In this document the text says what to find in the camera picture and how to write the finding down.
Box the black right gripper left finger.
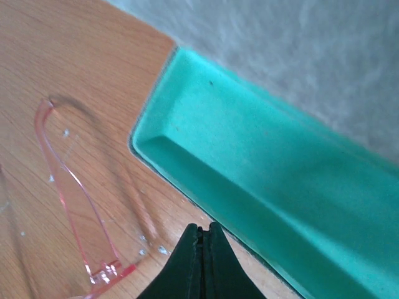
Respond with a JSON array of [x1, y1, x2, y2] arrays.
[[138, 224, 203, 298]]

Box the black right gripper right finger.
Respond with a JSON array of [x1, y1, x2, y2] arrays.
[[202, 222, 265, 298]]

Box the pink transparent sunglasses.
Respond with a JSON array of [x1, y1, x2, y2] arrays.
[[0, 98, 156, 299]]

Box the grey glasses case green lining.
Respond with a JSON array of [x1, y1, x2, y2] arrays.
[[113, 1, 398, 298]]

